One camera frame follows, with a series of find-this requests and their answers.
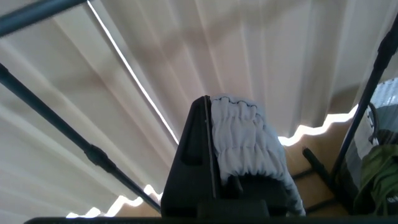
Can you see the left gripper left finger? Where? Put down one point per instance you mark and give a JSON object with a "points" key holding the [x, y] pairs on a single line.
{"points": [[189, 180]]}

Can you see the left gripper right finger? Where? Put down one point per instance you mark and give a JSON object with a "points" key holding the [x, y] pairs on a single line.
{"points": [[258, 189]]}

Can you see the pale grey shorts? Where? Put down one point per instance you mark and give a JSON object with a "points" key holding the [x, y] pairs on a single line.
{"points": [[242, 137]]}

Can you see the black clothes rack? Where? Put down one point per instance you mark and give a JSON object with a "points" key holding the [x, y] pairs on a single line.
{"points": [[96, 155]]}

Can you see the white laundry basket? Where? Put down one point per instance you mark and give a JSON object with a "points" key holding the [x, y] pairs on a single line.
{"points": [[385, 93]]}

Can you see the green garment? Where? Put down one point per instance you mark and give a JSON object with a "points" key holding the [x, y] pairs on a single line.
{"points": [[376, 174]]}

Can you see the beige curtain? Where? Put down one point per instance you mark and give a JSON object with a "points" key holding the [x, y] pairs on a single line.
{"points": [[217, 46]]}

